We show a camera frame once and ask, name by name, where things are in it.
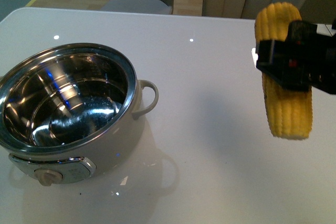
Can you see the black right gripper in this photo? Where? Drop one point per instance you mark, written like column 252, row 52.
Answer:
column 292, row 67

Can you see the yellow corn cob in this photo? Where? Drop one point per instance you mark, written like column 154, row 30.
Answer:
column 289, row 113

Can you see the beige electric cooking pot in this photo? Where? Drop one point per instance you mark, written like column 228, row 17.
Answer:
column 73, row 111

